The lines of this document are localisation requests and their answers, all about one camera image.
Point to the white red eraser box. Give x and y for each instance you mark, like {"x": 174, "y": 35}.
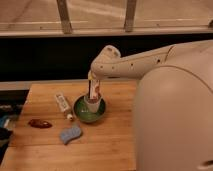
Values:
{"x": 94, "y": 87}

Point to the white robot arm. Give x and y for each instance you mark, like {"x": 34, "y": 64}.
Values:
{"x": 173, "y": 103}

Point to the white ceramic cup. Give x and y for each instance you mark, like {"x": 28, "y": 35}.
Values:
{"x": 92, "y": 104}

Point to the green bowl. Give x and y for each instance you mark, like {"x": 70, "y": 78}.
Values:
{"x": 84, "y": 114}

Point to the white tube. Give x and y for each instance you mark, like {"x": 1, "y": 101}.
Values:
{"x": 64, "y": 106}

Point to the blue sponge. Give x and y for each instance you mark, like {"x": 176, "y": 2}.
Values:
{"x": 70, "y": 134}

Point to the dark clutter beside table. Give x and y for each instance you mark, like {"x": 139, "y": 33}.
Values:
{"x": 7, "y": 122}

